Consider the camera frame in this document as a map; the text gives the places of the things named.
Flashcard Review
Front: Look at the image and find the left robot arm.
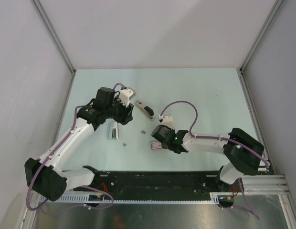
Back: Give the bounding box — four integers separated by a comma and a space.
24, 87, 136, 201

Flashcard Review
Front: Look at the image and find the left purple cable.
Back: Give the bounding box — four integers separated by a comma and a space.
26, 82, 115, 211

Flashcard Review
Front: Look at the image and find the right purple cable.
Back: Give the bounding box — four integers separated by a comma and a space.
159, 100, 270, 220

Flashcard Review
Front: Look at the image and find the red staple box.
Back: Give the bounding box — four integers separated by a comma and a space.
150, 141, 162, 150

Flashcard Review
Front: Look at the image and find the grey slotted cable duct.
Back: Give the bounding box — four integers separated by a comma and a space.
59, 192, 220, 205

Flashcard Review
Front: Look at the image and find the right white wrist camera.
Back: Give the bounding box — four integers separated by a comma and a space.
159, 115, 175, 129

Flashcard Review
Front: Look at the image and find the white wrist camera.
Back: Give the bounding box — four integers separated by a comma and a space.
118, 87, 136, 107
159, 115, 175, 129

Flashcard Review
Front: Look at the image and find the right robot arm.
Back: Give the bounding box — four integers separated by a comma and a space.
151, 125, 268, 191

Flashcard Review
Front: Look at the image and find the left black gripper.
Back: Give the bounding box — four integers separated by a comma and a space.
105, 95, 134, 125

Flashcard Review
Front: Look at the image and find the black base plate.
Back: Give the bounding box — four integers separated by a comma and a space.
74, 169, 244, 208

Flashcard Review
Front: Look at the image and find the purple cable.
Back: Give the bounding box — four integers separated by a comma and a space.
159, 100, 270, 220
26, 82, 115, 211

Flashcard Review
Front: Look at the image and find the black and cream stapler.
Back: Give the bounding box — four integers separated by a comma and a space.
136, 100, 155, 121

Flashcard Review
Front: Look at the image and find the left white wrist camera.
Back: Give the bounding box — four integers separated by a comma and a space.
118, 87, 136, 107

